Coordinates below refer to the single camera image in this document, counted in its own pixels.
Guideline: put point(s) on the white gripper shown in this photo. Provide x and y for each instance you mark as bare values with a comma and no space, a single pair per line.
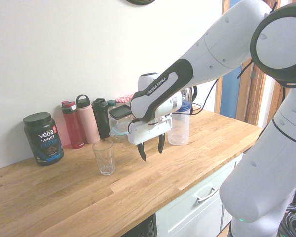
148,133

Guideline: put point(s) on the clear plastic pitcher blue lid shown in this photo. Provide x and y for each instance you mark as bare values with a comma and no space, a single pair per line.
178,133

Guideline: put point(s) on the pink water bottle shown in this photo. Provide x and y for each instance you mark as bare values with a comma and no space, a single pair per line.
88,123

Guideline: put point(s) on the red water bottle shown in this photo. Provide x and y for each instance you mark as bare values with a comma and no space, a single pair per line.
74,128

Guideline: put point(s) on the glass food container teal lid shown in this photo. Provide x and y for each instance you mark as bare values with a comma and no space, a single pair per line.
118,134

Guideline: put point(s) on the clear drinking glass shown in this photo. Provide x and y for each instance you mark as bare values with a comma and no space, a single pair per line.
104,158

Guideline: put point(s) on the square clear container black lid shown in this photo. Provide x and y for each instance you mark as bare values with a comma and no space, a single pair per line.
118,112

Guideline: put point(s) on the black shaker bottle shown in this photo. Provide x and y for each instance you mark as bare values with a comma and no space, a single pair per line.
101,118

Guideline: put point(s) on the clear jar dark green lid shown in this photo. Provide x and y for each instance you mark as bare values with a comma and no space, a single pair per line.
111,102

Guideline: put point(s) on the white cabinet front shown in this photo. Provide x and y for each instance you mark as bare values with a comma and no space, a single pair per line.
182,217

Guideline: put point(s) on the black dishwasher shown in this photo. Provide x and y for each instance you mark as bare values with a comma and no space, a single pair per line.
140,227

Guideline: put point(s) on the blue door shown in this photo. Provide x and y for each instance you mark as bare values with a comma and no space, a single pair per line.
230,98

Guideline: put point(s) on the black protein powder tub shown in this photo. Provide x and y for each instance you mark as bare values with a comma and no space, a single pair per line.
43,138

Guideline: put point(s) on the metal door hinge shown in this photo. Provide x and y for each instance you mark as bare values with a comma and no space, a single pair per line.
253,74

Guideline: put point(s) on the wooden door frame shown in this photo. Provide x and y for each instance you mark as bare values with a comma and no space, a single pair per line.
249,103

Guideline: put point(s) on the black wall clock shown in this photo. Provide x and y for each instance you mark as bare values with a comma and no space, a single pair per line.
140,2

